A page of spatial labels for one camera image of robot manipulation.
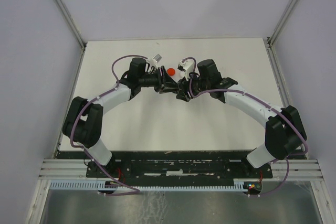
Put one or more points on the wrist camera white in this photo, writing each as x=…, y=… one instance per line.
x=186, y=67
x=154, y=61

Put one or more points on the right aluminium frame post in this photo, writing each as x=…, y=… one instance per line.
x=290, y=7

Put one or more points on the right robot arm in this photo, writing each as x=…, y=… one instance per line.
x=284, y=131

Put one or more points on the orange charging case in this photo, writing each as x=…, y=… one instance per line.
x=171, y=71

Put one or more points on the aluminium front rail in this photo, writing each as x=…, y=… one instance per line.
x=299, y=170

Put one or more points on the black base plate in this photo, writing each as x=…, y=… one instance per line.
x=183, y=168

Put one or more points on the left aluminium frame post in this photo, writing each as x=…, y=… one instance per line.
x=70, y=22

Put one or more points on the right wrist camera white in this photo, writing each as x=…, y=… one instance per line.
x=186, y=67

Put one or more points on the aluminium frame post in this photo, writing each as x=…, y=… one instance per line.
x=70, y=22
x=290, y=7

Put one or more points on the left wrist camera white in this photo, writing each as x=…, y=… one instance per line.
x=154, y=61

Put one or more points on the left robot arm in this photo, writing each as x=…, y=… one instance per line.
x=83, y=123

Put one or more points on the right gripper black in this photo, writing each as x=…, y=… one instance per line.
x=183, y=86

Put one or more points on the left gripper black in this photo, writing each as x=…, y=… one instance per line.
x=168, y=81

